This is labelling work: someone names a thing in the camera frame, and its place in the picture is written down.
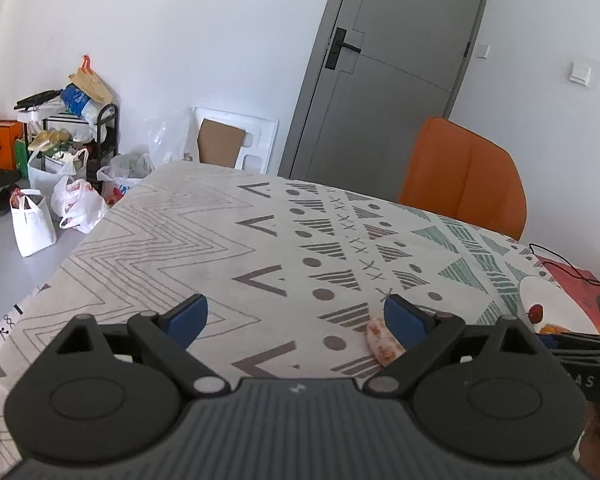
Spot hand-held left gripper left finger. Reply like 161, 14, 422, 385
40, 294, 231, 401

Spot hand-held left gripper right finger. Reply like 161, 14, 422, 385
362, 294, 556, 401

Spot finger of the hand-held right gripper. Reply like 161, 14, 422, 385
540, 331, 600, 353

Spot pale pink speckled soft piece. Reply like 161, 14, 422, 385
365, 316, 406, 363

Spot white round plate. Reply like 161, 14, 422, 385
517, 276, 600, 336

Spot red orange printed mat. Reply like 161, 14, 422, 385
535, 255, 600, 336

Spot patterned white tablecloth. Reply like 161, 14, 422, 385
0, 162, 596, 480

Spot orange chair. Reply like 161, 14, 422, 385
399, 116, 527, 241

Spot white plastic bag red print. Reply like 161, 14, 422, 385
50, 177, 108, 233

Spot clear plastic bag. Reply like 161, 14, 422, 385
96, 152, 156, 206

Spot brown cardboard piece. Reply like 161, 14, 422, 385
197, 118, 247, 168

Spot white tote bag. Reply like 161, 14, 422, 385
10, 189, 58, 258

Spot white foam board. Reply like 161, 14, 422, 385
187, 106, 279, 176

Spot black shoe rack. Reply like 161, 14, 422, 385
22, 104, 120, 196

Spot white open shopping bag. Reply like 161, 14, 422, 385
27, 147, 90, 191

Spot dark shoes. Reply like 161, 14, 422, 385
0, 170, 23, 216

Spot yellow slippers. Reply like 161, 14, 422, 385
28, 129, 73, 151

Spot grey door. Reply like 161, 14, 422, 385
278, 0, 496, 203

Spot blue white bag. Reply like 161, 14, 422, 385
60, 84, 103, 123

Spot orange box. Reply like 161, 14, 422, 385
0, 119, 25, 171

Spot black flat items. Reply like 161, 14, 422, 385
14, 90, 63, 111

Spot black cable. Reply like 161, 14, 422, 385
529, 243, 600, 288

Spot brown paper bag orange handle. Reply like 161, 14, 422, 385
69, 55, 113, 106

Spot large white wall switch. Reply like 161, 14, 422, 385
569, 61, 592, 87

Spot black door handle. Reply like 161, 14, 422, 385
325, 27, 362, 71

